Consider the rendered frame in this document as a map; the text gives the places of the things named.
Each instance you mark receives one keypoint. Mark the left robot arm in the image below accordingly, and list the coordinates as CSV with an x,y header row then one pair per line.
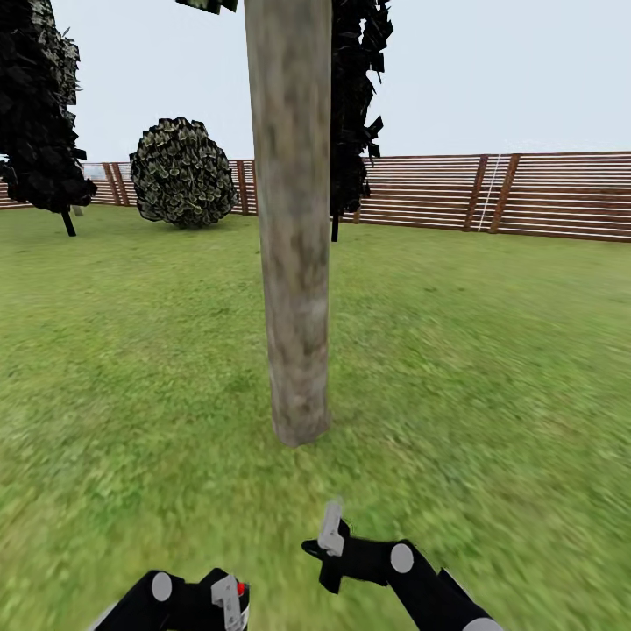
x,y
163,602

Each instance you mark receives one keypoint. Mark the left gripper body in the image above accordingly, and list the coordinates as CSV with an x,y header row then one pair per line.
x,y
206,616

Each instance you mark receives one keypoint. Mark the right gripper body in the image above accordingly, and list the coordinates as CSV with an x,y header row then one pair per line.
x,y
346,565

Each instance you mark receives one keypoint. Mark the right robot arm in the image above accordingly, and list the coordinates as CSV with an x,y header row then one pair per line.
x,y
435,602

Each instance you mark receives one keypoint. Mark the bush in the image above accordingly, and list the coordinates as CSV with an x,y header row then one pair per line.
x,y
182,176

